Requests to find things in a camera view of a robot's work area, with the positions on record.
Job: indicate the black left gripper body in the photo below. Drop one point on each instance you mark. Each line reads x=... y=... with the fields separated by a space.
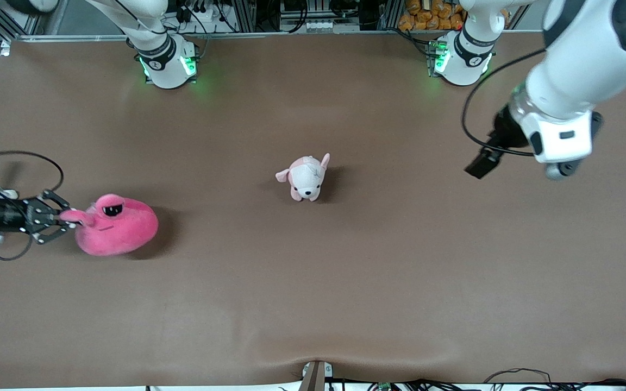
x=505 y=132

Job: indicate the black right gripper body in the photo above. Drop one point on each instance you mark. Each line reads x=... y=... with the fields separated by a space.
x=6 y=216

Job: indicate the round hot pink plush toy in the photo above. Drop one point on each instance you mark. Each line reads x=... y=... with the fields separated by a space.
x=117 y=228

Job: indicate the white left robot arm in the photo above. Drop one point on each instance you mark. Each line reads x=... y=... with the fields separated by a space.
x=579 y=76

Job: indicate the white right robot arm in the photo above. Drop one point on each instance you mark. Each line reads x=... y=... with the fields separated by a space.
x=155 y=54

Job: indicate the bag of orange snacks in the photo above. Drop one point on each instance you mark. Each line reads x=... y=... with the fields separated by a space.
x=432 y=13

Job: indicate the light pink puppy plush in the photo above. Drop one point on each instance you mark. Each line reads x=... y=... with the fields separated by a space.
x=305 y=176

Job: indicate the small white power strip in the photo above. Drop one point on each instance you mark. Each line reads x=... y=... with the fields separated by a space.
x=324 y=25

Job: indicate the white power strip with plugs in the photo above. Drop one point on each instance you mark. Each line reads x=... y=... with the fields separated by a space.
x=204 y=19

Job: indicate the small green circuit board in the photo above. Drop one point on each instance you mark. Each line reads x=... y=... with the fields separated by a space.
x=383 y=386

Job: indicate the small white corner bracket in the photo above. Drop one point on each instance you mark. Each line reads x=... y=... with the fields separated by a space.
x=5 y=49

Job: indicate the aluminium frame post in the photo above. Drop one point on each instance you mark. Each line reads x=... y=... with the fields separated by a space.
x=245 y=13
x=389 y=13

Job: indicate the aluminium table edge rail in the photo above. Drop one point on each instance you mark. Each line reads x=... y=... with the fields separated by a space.
x=291 y=35

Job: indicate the brown camera mount bracket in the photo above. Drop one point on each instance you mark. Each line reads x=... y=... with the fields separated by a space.
x=315 y=377

